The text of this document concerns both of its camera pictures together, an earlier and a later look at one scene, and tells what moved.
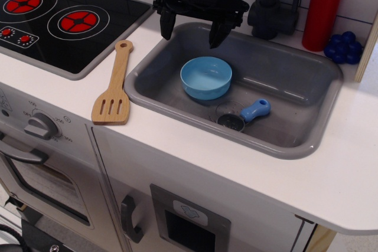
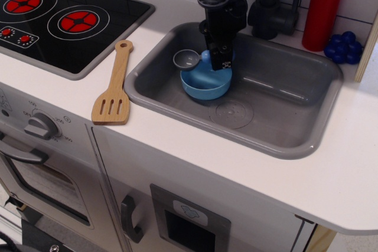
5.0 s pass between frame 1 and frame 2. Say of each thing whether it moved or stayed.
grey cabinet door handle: stayed
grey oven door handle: stayed
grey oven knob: stayed
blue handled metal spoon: moved
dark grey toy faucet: stayed
